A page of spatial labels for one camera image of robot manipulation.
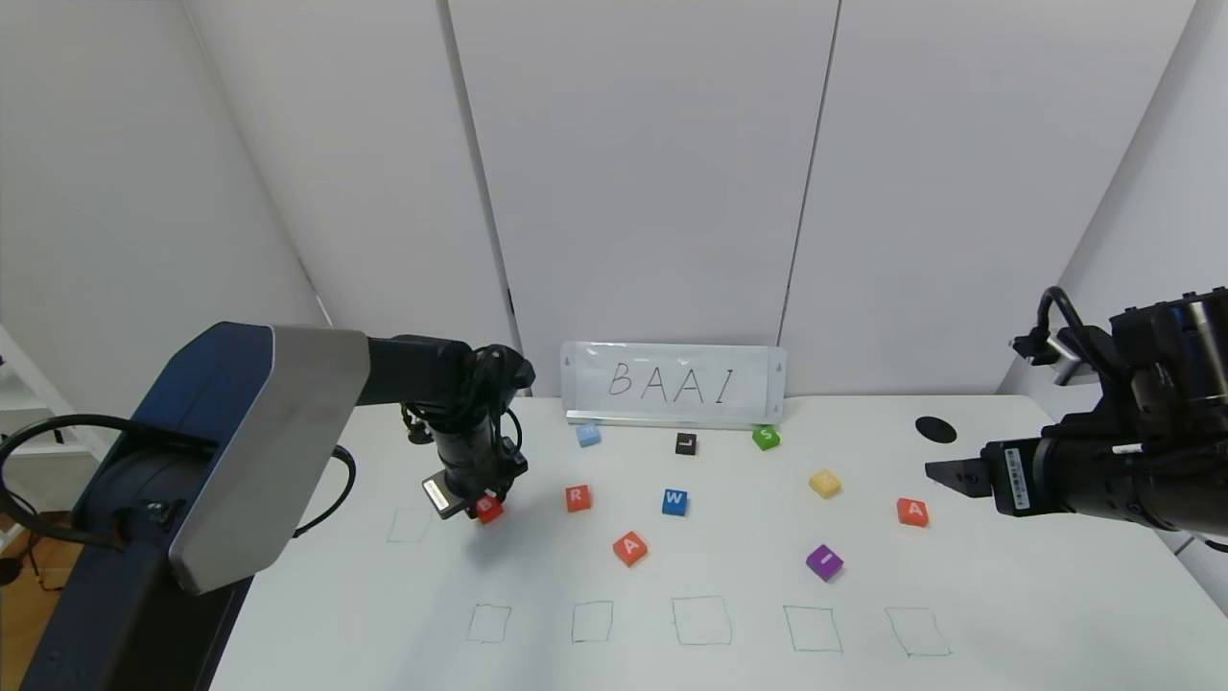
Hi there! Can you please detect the aluminium sign holder rail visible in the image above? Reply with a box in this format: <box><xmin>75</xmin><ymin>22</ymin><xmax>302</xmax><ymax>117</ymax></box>
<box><xmin>567</xmin><ymin>413</ymin><xmax>780</xmax><ymax>430</ymax></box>

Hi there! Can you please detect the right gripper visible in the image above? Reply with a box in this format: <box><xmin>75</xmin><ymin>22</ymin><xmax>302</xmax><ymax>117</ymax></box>
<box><xmin>924</xmin><ymin>436</ymin><xmax>1113</xmax><ymax>517</ymax></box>

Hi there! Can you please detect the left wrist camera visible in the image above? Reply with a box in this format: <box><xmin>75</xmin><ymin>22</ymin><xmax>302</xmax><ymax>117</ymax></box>
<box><xmin>422</xmin><ymin>474</ymin><xmax>471</xmax><ymax>520</ymax></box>

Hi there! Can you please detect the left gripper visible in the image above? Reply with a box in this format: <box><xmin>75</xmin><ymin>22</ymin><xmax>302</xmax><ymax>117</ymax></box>
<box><xmin>421</xmin><ymin>436</ymin><xmax>505</xmax><ymax>521</ymax></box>

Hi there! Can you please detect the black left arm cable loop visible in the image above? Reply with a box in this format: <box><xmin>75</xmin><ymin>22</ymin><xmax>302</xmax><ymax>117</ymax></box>
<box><xmin>293</xmin><ymin>444</ymin><xmax>358</xmax><ymax>538</ymax></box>

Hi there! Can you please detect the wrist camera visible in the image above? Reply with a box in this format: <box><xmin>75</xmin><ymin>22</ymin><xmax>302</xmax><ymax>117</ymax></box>
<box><xmin>422</xmin><ymin>474</ymin><xmax>471</xmax><ymax>520</ymax></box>
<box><xmin>1009</xmin><ymin>326</ymin><xmax>1095</xmax><ymax>385</ymax></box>

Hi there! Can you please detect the black right camera cable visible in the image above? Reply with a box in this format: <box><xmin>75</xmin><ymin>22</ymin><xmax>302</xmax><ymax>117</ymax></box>
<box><xmin>1036</xmin><ymin>286</ymin><xmax>1104</xmax><ymax>356</ymax></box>

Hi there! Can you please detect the white BAAI letter sign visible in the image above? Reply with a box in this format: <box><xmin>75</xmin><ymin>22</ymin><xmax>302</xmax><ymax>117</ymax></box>
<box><xmin>561</xmin><ymin>342</ymin><xmax>788</xmax><ymax>425</ymax></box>

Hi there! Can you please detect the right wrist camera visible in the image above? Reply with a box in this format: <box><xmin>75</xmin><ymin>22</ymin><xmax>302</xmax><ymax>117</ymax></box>
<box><xmin>1009</xmin><ymin>326</ymin><xmax>1095</xmax><ymax>385</ymax></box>

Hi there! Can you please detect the white shelf unit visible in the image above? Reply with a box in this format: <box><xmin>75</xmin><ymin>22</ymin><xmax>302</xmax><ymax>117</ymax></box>
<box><xmin>0</xmin><ymin>326</ymin><xmax>106</xmax><ymax>462</ymax></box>

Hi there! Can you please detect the thick black left arm hose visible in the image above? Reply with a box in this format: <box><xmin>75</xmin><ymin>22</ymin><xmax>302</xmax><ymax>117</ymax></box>
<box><xmin>0</xmin><ymin>413</ymin><xmax>207</xmax><ymax>553</ymax></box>

